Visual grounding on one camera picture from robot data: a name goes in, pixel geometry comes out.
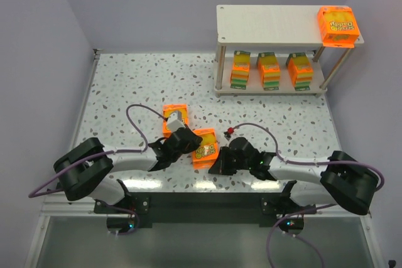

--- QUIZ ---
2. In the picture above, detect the orange Scrub Daddy box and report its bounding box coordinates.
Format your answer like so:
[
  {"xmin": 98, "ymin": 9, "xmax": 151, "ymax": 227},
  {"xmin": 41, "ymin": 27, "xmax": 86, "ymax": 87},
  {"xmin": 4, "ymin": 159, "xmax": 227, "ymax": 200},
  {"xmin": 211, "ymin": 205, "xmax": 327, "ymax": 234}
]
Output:
[
  {"xmin": 317, "ymin": 6, "xmax": 360, "ymax": 48},
  {"xmin": 192, "ymin": 128, "xmax": 219, "ymax": 169},
  {"xmin": 163, "ymin": 104, "xmax": 188, "ymax": 138}
]

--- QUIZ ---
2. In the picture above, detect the multicolour sponge stack pack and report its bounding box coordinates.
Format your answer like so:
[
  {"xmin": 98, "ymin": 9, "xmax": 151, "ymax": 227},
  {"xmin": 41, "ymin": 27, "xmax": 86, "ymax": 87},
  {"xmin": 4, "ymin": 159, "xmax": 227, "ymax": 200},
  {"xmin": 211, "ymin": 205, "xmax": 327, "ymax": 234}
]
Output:
[
  {"xmin": 286, "ymin": 53, "xmax": 314, "ymax": 91},
  {"xmin": 230, "ymin": 50, "xmax": 251, "ymax": 90},
  {"xmin": 257, "ymin": 52, "xmax": 281, "ymax": 90}
]

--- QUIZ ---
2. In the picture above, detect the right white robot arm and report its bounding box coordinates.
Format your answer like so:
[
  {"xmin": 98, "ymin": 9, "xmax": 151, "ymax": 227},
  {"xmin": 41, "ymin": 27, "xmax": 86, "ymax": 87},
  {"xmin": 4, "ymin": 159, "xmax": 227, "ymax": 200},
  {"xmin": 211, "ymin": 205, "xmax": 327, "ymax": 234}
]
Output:
[{"xmin": 208, "ymin": 137, "xmax": 380, "ymax": 215}]

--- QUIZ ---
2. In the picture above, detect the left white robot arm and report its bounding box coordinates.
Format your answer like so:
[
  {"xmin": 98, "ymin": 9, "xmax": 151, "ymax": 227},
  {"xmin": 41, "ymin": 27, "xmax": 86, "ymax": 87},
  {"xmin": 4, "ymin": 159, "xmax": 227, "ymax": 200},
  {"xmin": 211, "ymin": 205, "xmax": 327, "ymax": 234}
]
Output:
[{"xmin": 53, "ymin": 126, "xmax": 202, "ymax": 205}]

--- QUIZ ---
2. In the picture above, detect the white two-tier shelf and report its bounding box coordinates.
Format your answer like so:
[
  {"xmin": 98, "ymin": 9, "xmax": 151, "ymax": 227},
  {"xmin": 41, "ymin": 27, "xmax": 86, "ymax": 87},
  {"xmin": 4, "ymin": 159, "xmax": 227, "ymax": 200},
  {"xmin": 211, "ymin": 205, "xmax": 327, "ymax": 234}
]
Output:
[{"xmin": 214, "ymin": 4, "xmax": 352, "ymax": 97}]

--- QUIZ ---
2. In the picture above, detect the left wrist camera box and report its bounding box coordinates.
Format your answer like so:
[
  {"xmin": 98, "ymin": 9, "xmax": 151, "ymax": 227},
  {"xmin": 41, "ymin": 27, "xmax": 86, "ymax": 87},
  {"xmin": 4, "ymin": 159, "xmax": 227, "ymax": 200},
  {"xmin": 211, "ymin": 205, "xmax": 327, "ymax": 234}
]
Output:
[{"xmin": 166, "ymin": 110, "xmax": 185, "ymax": 132}]

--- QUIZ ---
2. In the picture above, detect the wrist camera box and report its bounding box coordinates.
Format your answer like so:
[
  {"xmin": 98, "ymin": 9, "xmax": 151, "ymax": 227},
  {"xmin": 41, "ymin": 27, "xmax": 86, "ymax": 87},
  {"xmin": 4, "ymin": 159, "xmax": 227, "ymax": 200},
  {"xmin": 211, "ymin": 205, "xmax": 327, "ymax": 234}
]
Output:
[
  {"xmin": 224, "ymin": 127, "xmax": 234, "ymax": 141},
  {"xmin": 166, "ymin": 110, "xmax": 185, "ymax": 132}
]

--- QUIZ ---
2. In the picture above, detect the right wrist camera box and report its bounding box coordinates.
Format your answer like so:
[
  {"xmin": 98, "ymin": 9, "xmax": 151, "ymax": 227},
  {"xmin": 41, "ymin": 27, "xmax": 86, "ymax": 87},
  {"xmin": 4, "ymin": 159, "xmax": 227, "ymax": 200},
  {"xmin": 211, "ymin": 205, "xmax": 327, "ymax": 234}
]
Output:
[{"xmin": 224, "ymin": 127, "xmax": 234, "ymax": 141}]

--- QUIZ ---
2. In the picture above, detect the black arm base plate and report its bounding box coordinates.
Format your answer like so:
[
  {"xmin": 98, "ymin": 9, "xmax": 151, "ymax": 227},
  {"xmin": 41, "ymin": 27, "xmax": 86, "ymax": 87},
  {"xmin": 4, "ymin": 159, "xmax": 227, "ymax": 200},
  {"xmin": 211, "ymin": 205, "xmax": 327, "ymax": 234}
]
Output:
[{"xmin": 93, "ymin": 191, "xmax": 317, "ymax": 230}]

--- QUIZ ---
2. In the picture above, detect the left aluminium frame rail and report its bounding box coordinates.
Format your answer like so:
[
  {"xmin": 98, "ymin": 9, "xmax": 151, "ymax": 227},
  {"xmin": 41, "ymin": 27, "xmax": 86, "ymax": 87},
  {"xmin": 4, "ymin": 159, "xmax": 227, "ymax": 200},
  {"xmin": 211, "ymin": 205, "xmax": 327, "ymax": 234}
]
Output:
[{"xmin": 68, "ymin": 49, "xmax": 101, "ymax": 150}]

